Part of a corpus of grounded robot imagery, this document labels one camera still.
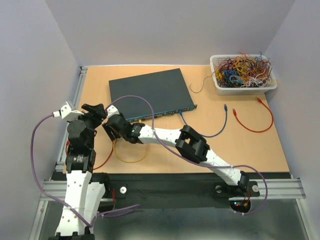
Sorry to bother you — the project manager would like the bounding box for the yellow patch cable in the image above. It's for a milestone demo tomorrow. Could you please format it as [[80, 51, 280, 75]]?
[[113, 118, 151, 164]]

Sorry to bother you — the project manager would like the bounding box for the red patch cable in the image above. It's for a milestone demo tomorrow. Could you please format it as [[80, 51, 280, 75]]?
[[232, 97, 274, 133], [65, 139, 114, 171]]

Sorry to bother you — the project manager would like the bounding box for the blue patch cable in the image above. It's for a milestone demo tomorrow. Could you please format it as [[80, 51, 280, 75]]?
[[178, 103, 230, 138]]

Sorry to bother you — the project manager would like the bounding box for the dark blue network switch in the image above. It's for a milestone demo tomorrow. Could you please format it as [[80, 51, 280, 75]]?
[[109, 68, 197, 122]]

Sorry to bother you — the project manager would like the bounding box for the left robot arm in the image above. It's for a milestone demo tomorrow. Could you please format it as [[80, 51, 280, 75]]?
[[53, 102, 111, 240]]

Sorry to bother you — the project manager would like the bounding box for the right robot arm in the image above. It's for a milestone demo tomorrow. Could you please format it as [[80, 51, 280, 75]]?
[[102, 114, 249, 195]]

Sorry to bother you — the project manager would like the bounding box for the black base mat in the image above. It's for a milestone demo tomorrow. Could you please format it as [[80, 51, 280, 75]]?
[[82, 172, 261, 210]]

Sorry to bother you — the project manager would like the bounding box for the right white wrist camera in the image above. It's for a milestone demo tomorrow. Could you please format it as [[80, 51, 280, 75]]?
[[105, 104, 120, 119]]

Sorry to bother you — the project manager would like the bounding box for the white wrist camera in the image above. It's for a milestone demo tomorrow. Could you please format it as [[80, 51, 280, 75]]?
[[105, 104, 120, 119], [52, 101, 84, 122]]

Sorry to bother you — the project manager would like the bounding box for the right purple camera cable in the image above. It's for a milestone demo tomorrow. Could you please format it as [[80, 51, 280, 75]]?
[[106, 96, 268, 216]]

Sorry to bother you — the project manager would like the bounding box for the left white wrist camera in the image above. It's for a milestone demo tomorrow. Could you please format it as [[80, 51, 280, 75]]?
[[52, 101, 84, 122]]

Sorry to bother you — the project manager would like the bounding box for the aluminium left side rail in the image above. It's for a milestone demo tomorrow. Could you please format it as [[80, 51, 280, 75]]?
[[54, 65, 88, 172]]

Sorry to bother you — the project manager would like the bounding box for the aluminium rail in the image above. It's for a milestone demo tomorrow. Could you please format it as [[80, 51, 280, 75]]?
[[39, 178, 307, 201], [54, 65, 88, 172]]

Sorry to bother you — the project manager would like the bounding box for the loose thin brown wire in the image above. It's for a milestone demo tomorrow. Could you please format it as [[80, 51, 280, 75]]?
[[189, 74, 214, 94]]

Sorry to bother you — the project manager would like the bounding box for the tangled colourful wire bundle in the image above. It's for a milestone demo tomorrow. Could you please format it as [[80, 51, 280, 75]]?
[[211, 51, 278, 89]]

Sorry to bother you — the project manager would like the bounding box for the aluminium front rail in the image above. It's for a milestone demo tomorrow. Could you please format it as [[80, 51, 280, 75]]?
[[39, 178, 307, 201]]

